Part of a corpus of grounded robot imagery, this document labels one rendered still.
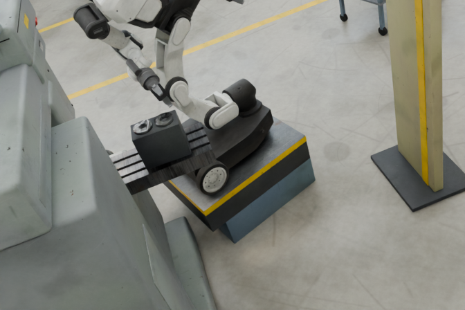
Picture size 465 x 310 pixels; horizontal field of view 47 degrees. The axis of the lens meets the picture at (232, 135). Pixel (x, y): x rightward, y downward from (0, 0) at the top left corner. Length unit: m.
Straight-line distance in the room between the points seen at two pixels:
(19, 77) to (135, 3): 0.88
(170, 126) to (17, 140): 0.93
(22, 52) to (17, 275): 0.74
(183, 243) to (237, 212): 0.37
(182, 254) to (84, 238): 1.57
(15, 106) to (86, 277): 0.56
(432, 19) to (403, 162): 1.20
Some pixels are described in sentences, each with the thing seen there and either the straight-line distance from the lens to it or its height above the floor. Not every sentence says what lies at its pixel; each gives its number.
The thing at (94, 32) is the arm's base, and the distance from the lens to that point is 2.63.
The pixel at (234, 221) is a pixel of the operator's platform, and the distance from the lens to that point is 3.20.
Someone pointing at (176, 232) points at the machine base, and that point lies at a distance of 3.24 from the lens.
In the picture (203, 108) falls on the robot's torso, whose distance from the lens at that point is 3.04.
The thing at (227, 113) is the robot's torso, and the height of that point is 0.70.
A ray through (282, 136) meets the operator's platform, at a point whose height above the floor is 0.40.
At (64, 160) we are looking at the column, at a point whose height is 1.56.
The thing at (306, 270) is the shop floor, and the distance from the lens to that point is 3.10.
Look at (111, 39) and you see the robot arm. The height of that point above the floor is 1.39.
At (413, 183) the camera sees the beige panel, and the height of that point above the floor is 0.03.
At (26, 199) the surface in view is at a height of 1.70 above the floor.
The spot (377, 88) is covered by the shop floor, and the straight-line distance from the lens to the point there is 4.17.
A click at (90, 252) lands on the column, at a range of 1.65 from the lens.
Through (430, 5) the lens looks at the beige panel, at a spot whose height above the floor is 1.27.
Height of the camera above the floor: 2.53
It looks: 39 degrees down
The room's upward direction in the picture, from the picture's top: 19 degrees counter-clockwise
